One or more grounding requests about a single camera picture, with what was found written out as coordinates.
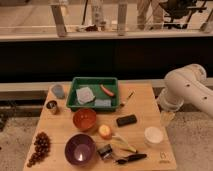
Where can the red yellow apple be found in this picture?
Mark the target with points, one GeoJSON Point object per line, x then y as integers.
{"type": "Point", "coordinates": [105, 132]}

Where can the grey blue cup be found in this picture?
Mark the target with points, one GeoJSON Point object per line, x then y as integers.
{"type": "Point", "coordinates": [58, 91]}

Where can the orange bowl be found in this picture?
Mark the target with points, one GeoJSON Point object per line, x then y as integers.
{"type": "Point", "coordinates": [84, 119]}

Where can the small metal cup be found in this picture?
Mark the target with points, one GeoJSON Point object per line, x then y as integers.
{"type": "Point", "coordinates": [52, 106]}

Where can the metal binder clip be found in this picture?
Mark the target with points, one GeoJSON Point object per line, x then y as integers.
{"type": "Point", "coordinates": [105, 152]}

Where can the yellow banana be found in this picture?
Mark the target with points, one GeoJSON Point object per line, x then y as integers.
{"type": "Point", "coordinates": [121, 143]}

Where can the grey sponge cloth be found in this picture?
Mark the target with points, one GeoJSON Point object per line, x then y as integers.
{"type": "Point", "coordinates": [84, 95]}

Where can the red sausage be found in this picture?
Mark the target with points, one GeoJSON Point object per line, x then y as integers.
{"type": "Point", "coordinates": [107, 91]}

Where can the green plastic tray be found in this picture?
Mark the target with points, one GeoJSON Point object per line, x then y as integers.
{"type": "Point", "coordinates": [98, 93]}

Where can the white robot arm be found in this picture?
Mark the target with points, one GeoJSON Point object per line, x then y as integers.
{"type": "Point", "coordinates": [186, 84]}

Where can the black office chair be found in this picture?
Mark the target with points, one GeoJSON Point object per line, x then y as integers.
{"type": "Point", "coordinates": [176, 9]}

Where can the bunch of dark grapes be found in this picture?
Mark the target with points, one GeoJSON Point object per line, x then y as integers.
{"type": "Point", "coordinates": [42, 148]}

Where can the purple bowl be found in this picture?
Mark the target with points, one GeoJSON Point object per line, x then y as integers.
{"type": "Point", "coordinates": [80, 149]}

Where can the black handled tool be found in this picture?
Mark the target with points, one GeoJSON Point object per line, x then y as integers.
{"type": "Point", "coordinates": [130, 158]}

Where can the black rectangular block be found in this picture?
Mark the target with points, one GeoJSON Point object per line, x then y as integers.
{"type": "Point", "coordinates": [126, 120]}

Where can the small wooden brush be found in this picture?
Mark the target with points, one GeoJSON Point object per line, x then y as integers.
{"type": "Point", "coordinates": [123, 103]}

